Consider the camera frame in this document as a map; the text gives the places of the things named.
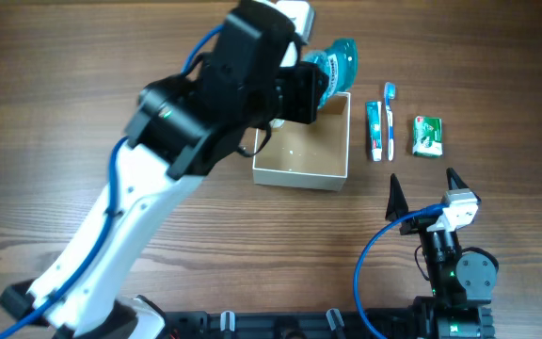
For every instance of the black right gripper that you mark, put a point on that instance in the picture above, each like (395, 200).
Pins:
(397, 205)

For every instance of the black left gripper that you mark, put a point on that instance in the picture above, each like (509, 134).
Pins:
(312, 82)

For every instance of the blue mouthwash bottle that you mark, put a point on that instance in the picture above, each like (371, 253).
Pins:
(340, 63)

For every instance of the white leaf-print tube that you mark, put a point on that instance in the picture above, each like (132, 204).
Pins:
(277, 123)

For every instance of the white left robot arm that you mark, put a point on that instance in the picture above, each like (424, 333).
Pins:
(183, 126)

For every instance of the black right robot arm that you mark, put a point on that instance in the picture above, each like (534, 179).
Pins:
(461, 279)

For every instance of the green white soap pack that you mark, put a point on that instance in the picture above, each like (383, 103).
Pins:
(427, 137)

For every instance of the white open box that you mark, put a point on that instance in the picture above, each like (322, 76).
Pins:
(313, 156)

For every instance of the blue white toothpaste tube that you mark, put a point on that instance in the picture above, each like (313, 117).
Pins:
(373, 110)

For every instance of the blue white toothbrush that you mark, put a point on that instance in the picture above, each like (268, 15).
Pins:
(389, 94)

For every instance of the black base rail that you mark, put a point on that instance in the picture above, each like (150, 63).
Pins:
(290, 325)

